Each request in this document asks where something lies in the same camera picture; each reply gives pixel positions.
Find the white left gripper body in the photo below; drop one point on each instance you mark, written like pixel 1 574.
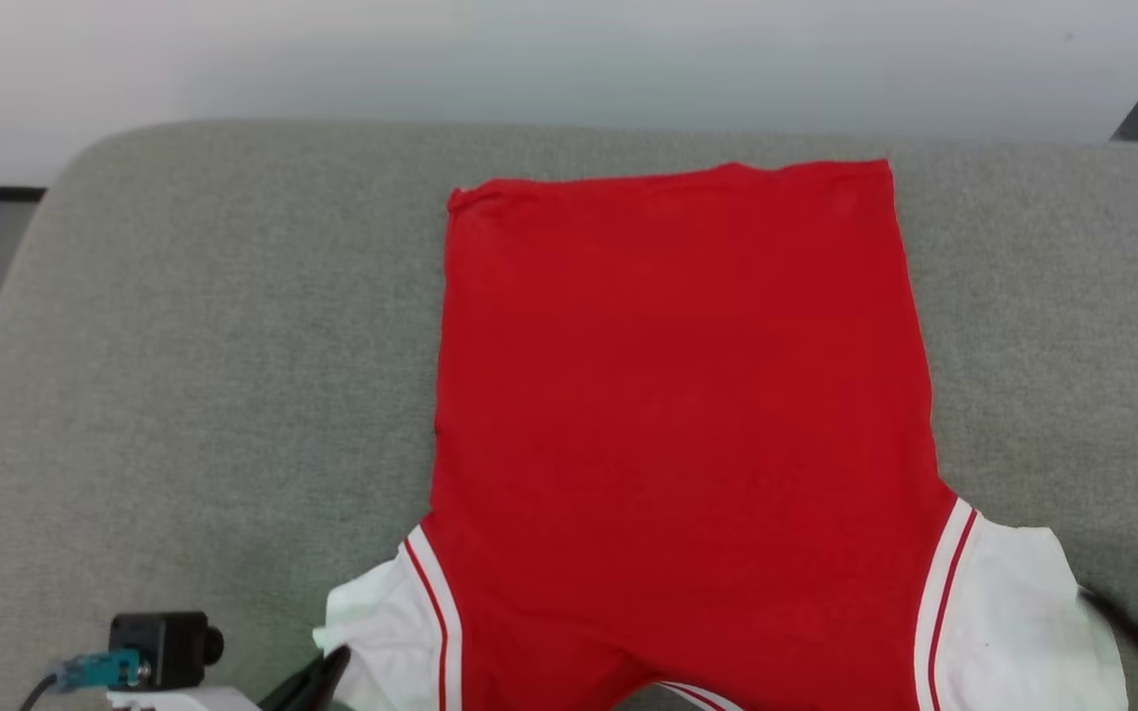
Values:
pixel 194 701

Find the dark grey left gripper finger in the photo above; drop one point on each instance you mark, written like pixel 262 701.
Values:
pixel 317 676

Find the red and white jersey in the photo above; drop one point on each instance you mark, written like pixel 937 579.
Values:
pixel 678 415

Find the grey fabric sofa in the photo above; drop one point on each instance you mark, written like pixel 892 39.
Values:
pixel 194 395

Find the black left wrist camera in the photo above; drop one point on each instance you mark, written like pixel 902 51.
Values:
pixel 169 647

